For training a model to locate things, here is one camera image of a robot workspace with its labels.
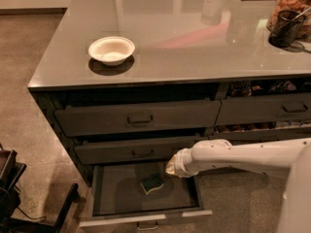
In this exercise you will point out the grey kitchen island cabinet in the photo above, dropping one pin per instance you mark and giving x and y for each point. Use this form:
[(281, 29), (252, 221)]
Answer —
[(184, 50)]

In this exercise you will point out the black chair frame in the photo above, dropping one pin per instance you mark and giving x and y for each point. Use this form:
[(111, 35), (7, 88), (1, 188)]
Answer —
[(12, 218)]

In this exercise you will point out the top right grey drawer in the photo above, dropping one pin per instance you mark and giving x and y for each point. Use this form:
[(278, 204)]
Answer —
[(254, 109)]

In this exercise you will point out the grey drawer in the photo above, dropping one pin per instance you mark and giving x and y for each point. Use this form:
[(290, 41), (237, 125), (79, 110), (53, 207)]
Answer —
[(254, 109), (133, 150), (265, 135), (112, 119)]

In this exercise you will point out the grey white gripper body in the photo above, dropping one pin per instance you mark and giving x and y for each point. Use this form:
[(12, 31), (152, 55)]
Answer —
[(184, 162)]

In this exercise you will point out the top left grey drawer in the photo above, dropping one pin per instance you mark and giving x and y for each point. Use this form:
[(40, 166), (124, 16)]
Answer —
[(112, 119)]

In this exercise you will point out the black mesh cup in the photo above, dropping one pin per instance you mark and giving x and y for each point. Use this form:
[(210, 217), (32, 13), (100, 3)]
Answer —
[(286, 28)]

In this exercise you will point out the middle left grey drawer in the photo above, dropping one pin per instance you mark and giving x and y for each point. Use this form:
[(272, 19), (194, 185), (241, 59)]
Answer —
[(133, 150)]

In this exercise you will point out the glass jar of nuts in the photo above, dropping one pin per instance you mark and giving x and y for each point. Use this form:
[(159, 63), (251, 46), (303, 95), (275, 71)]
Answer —
[(293, 5)]

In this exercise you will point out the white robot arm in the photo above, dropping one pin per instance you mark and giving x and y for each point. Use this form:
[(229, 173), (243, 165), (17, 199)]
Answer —
[(290, 159)]

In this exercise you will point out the open bottom left drawer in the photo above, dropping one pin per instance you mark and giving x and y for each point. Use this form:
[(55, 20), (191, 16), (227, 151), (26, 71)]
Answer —
[(141, 196)]

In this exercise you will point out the green yellow sponge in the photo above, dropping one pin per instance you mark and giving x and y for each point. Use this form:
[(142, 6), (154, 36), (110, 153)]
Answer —
[(152, 183)]

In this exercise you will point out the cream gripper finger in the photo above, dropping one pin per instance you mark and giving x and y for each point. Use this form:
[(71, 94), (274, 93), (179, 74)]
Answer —
[(178, 157), (172, 169)]

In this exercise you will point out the middle right grey drawer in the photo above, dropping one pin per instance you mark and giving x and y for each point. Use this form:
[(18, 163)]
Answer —
[(265, 135)]

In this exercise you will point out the white paper bowl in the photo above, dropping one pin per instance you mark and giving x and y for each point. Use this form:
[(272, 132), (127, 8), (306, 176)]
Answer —
[(111, 51)]

